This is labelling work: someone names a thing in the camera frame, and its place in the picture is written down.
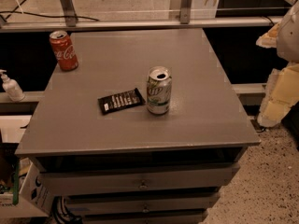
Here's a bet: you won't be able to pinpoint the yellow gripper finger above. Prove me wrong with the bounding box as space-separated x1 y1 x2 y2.
256 23 280 49
257 63 299 127

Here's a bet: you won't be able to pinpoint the green 7up can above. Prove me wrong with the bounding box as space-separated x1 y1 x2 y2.
147 66 172 115

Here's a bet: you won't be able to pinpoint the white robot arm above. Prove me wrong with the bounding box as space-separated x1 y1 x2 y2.
256 1 299 127

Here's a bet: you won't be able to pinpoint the red coke can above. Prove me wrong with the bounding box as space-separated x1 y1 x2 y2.
50 31 78 71

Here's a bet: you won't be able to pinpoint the grey drawer cabinet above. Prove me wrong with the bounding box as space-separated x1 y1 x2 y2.
16 29 259 224

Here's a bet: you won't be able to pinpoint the black snack bar wrapper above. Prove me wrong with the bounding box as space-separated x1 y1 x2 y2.
98 88 146 115

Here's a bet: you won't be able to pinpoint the white pump bottle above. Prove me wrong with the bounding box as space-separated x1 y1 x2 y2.
0 69 25 102

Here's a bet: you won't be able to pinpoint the white cardboard box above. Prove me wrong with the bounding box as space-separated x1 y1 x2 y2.
0 158 53 218

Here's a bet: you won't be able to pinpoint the metal window frame rail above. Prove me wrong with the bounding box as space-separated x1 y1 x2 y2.
0 0 296 33

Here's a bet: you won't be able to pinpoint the black cable on floor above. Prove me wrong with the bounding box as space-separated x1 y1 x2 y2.
0 0 101 22

